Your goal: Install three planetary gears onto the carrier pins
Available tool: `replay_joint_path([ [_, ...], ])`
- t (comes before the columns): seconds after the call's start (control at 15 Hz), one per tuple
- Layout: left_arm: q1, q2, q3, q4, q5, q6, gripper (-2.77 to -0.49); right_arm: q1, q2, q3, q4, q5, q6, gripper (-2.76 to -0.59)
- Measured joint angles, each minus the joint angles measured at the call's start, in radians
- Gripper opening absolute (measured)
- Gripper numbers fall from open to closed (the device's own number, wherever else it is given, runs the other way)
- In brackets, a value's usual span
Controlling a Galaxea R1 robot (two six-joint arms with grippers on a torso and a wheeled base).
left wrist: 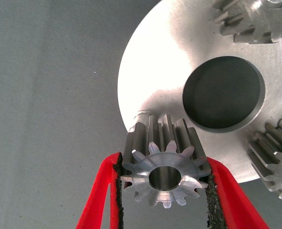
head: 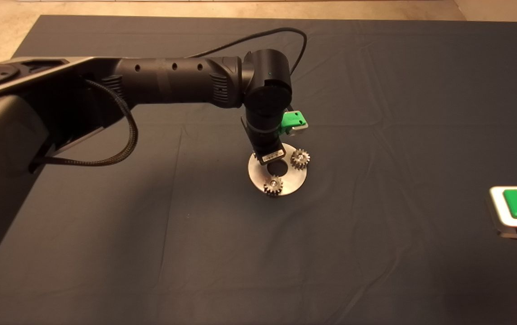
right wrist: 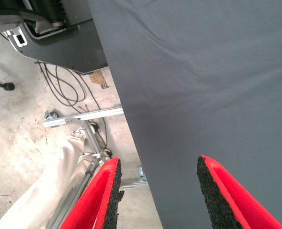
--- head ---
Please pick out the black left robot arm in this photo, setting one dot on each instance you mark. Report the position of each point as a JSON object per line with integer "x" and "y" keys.
{"x": 173, "y": 81}

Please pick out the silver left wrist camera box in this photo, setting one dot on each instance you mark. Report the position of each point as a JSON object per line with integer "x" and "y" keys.
{"x": 299, "y": 130}

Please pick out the green left camera mount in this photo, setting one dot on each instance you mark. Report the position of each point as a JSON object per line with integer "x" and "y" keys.
{"x": 292, "y": 119}

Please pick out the round metal carrier plate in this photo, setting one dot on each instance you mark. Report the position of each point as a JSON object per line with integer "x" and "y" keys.
{"x": 292, "y": 183}

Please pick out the dark grey table cloth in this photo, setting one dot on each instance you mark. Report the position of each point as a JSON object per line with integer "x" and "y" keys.
{"x": 258, "y": 271}

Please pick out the small steel planetary gear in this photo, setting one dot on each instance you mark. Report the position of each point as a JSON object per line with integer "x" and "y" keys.
{"x": 300, "y": 159}
{"x": 273, "y": 186}

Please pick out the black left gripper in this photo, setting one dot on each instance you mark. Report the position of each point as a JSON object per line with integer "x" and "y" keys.
{"x": 265, "y": 149}

